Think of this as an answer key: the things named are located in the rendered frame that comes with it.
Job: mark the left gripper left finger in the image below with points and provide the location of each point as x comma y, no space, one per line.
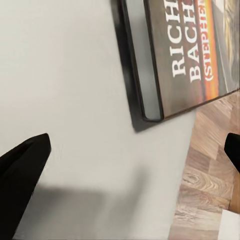
20,171

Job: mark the bed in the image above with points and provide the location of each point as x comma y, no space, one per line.
66,70

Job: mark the hardback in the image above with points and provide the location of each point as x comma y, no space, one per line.
184,53

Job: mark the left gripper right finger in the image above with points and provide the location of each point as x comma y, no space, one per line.
232,149

